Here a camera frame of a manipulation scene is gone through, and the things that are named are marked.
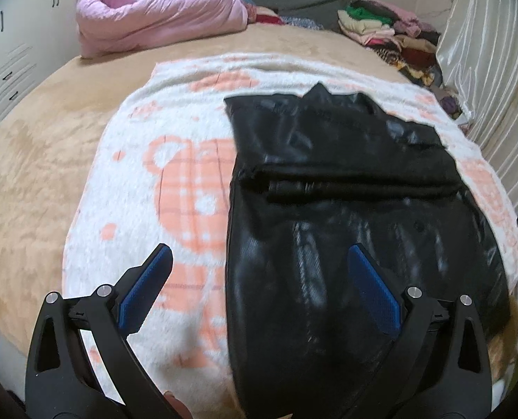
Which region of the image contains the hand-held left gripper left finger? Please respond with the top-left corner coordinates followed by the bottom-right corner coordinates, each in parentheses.
top-left (25, 243), bottom-right (174, 419)

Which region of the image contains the blue patterned cloth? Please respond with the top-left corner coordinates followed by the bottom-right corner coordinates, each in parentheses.
top-left (280, 16), bottom-right (325, 31)

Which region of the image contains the bag of clothes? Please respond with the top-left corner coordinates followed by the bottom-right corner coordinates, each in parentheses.
top-left (438, 85), bottom-right (474, 124)

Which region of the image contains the bear printed blanket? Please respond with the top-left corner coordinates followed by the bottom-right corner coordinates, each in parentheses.
top-left (62, 52), bottom-right (518, 411)

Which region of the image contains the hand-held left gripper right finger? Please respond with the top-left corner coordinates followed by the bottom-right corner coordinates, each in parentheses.
top-left (347, 243), bottom-right (489, 419)

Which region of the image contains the red folded cloth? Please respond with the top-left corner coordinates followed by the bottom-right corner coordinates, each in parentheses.
top-left (247, 6), bottom-right (286, 26)

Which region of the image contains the person's left hand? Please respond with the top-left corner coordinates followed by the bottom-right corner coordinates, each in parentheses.
top-left (163, 390), bottom-right (195, 419)

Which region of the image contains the beige bed sheet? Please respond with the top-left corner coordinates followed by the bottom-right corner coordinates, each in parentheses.
top-left (0, 24), bottom-right (421, 359)

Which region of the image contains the black leather jacket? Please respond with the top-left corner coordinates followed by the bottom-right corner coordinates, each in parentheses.
top-left (224, 82), bottom-right (510, 419)

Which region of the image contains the pink quilt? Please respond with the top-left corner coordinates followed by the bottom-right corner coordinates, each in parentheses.
top-left (75, 0), bottom-right (248, 58)

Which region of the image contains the white wardrobe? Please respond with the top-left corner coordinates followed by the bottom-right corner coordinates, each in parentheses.
top-left (0, 0), bottom-right (80, 140)

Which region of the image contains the pile of folded clothes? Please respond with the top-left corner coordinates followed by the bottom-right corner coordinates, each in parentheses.
top-left (337, 0), bottom-right (443, 86)

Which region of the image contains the cream satin curtain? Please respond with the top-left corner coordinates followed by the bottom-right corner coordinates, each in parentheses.
top-left (433, 0), bottom-right (518, 210)

